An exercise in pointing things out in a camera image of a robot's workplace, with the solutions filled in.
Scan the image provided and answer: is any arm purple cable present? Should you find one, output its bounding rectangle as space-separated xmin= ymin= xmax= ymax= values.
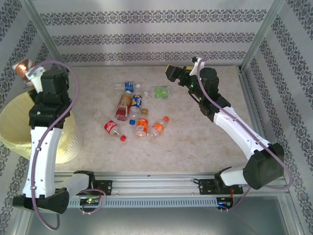
xmin=28 ymin=60 xmax=107 ymax=231
xmin=197 ymin=58 xmax=294 ymax=212

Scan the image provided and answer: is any cream plastic bin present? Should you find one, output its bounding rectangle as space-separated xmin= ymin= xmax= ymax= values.
xmin=0 ymin=94 xmax=84 ymax=165

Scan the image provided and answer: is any aluminium frame post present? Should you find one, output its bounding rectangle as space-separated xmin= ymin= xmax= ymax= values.
xmin=23 ymin=0 xmax=67 ymax=69
xmin=239 ymin=0 xmax=287 ymax=71

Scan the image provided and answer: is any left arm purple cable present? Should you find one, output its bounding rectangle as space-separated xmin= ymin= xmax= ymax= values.
xmin=28 ymin=60 xmax=107 ymax=231

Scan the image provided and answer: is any orange cap plastic bottle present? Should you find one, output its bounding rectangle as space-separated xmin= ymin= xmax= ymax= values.
xmin=147 ymin=116 xmax=170 ymax=142

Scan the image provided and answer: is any brown label plastic bottle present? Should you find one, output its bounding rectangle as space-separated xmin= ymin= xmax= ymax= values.
xmin=12 ymin=58 xmax=35 ymax=79

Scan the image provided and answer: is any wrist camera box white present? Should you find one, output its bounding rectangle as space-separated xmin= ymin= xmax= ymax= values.
xmin=23 ymin=66 xmax=46 ymax=94
xmin=191 ymin=57 xmax=208 ymax=76

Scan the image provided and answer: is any blue yellow label bottle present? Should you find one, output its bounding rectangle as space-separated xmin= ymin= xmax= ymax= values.
xmin=129 ymin=94 xmax=144 ymax=118

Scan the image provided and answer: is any green label white cap bottle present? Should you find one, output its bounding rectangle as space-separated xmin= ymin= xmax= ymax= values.
xmin=144 ymin=85 xmax=170 ymax=99

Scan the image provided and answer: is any yellow plastic bin bag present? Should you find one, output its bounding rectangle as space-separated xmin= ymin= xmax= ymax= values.
xmin=0 ymin=132 xmax=32 ymax=160

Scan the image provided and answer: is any Coca-Cola bottle red label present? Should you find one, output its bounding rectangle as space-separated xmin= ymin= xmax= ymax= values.
xmin=104 ymin=119 xmax=122 ymax=137

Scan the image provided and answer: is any grey slotted cable duct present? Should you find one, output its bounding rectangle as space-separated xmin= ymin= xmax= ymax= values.
xmin=68 ymin=196 xmax=219 ymax=209

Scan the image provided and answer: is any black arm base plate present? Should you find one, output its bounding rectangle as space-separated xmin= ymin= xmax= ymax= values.
xmin=198 ymin=179 xmax=244 ymax=196
xmin=92 ymin=180 xmax=113 ymax=196

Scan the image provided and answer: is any aluminium side rail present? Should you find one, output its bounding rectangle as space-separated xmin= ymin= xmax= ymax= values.
xmin=237 ymin=65 xmax=288 ymax=187

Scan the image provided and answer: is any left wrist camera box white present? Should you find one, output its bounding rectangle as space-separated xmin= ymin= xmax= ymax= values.
xmin=23 ymin=66 xmax=46 ymax=94

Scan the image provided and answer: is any small controller board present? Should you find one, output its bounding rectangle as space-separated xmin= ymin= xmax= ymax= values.
xmin=80 ymin=197 xmax=101 ymax=206
xmin=216 ymin=199 xmax=233 ymax=209

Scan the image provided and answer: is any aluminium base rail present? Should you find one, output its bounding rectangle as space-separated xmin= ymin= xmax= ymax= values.
xmin=55 ymin=171 xmax=287 ymax=196

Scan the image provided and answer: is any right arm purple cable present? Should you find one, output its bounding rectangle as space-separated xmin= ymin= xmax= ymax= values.
xmin=197 ymin=58 xmax=294 ymax=212

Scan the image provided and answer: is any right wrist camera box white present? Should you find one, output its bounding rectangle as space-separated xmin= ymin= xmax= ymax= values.
xmin=191 ymin=57 xmax=208 ymax=76

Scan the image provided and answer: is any clear bottle blue label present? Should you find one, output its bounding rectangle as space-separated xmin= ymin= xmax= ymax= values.
xmin=112 ymin=81 xmax=142 ymax=92

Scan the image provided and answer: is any orange label plastic bottle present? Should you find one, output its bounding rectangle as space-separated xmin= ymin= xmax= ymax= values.
xmin=134 ymin=117 xmax=150 ymax=137

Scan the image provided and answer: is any grey metal base panel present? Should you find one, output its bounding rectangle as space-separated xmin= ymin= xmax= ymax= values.
xmin=24 ymin=208 xmax=298 ymax=235

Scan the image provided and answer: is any red tea bottle white cap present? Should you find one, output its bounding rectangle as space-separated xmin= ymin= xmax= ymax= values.
xmin=115 ymin=90 xmax=133 ymax=121

